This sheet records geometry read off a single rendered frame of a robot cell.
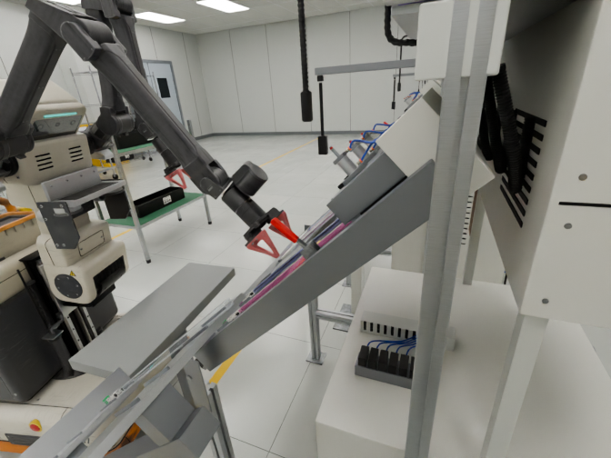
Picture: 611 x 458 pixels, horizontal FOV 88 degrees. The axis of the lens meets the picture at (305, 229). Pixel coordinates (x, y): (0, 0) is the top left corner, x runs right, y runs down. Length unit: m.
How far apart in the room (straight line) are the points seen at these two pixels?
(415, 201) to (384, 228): 0.06
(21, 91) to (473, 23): 0.90
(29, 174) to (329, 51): 8.92
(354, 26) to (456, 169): 9.23
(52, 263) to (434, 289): 1.23
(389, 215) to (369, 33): 9.08
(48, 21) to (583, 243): 0.98
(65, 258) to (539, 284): 1.30
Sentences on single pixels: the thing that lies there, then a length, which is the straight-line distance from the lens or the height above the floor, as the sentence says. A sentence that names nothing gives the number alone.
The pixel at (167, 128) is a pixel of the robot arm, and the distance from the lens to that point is 0.81.
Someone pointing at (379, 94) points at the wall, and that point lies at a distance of 9.37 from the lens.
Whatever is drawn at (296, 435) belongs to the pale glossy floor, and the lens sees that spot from 1.56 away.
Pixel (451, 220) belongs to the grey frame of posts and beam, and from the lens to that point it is 0.42.
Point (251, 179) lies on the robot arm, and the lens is 0.77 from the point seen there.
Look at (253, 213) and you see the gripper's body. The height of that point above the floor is 1.04.
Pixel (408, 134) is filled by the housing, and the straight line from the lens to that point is 0.46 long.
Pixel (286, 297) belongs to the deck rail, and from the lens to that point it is 0.61.
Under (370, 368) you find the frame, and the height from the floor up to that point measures 0.66.
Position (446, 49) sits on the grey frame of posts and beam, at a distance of 0.39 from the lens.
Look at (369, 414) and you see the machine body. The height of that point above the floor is 0.62.
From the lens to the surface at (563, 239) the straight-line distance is 0.50.
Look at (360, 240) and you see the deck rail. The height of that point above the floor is 1.09.
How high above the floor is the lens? 1.31
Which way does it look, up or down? 24 degrees down
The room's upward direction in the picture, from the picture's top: 4 degrees counter-clockwise
